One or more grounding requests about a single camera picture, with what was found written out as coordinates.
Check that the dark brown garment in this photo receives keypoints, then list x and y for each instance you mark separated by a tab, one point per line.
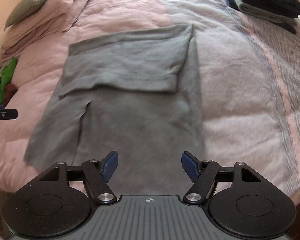
9	91

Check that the grey folded garment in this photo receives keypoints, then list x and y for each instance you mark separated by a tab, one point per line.
282	21

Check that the grey t-shirt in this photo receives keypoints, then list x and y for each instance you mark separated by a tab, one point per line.
134	92

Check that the pink bed duvet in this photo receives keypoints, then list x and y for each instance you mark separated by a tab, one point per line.
249	77

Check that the pink pillow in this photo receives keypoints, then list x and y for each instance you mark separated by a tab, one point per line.
54	16

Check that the green garment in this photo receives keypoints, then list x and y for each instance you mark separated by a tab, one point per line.
6	76

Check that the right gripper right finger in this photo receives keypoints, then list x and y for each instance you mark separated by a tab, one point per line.
203	176

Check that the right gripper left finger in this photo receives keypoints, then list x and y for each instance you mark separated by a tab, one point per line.
97	175

